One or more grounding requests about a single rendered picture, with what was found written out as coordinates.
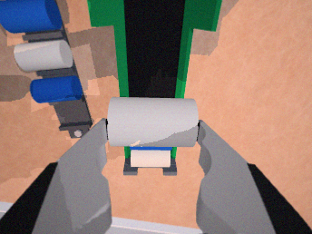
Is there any white cylinder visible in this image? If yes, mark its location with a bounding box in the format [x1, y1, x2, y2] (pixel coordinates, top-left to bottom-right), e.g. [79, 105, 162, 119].
[107, 97, 199, 147]
[131, 150, 171, 167]
[14, 40, 73, 72]

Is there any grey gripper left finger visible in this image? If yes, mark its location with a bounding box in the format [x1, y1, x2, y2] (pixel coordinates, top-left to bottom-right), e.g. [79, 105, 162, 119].
[0, 118, 112, 234]

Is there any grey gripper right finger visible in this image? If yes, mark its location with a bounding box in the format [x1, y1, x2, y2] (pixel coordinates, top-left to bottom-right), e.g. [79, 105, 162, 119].
[196, 120, 312, 234]

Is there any grey flat bar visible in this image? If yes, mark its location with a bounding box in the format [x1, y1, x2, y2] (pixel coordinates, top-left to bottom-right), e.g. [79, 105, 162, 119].
[124, 157, 176, 168]

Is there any dark grey mounting plate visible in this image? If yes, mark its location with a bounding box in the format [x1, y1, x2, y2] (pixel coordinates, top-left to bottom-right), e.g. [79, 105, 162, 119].
[68, 129, 89, 139]

